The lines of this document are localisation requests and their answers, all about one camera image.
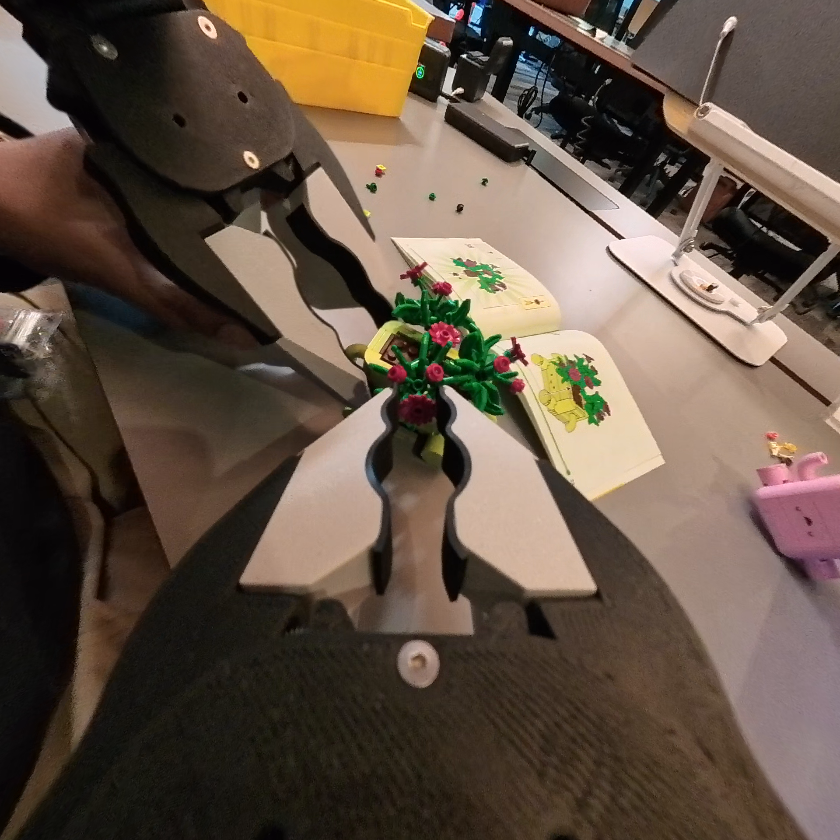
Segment scattered small toy bricks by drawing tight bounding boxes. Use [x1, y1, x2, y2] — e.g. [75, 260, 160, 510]
[361, 163, 492, 219]

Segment black power adapter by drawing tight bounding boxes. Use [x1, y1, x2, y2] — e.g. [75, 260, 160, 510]
[456, 36, 514, 102]

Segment person's left hand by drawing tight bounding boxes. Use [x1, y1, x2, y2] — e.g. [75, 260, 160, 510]
[0, 128, 258, 350]

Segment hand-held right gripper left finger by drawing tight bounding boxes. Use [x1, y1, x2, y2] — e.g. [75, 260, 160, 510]
[239, 386, 397, 618]

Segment white desk lamp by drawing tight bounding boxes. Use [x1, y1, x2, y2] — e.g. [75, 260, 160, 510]
[607, 16, 840, 367]

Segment open instruction booklet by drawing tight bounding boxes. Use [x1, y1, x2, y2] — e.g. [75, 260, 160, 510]
[390, 236, 665, 501]

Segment pink brick planter figure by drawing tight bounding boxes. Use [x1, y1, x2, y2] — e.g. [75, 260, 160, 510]
[753, 451, 840, 581]

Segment clear plastic parts bag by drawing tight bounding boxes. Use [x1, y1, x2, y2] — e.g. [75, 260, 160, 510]
[0, 308, 63, 368]

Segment black office chair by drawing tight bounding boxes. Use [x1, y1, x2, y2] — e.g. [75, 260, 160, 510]
[554, 79, 631, 165]

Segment flat black power brick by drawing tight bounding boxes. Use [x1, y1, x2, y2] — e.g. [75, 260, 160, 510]
[445, 101, 531, 161]

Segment yellow plastic bin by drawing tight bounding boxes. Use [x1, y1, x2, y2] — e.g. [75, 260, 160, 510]
[203, 0, 435, 118]

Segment yellow brick flower planter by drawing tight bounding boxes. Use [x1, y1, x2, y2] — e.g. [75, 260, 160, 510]
[341, 261, 529, 470]

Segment black battery charger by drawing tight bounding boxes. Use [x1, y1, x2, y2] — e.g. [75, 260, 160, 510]
[410, 38, 452, 102]

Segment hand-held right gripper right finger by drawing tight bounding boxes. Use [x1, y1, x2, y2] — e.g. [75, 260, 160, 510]
[438, 385, 601, 618]

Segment wooden top desk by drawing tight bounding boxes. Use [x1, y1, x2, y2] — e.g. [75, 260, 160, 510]
[499, 0, 697, 198]

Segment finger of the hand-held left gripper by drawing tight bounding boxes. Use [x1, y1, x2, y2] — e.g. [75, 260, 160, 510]
[205, 210, 371, 408]
[287, 166, 396, 320]

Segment dark grey partition panel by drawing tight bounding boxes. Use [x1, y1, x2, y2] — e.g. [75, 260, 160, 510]
[630, 0, 840, 198]

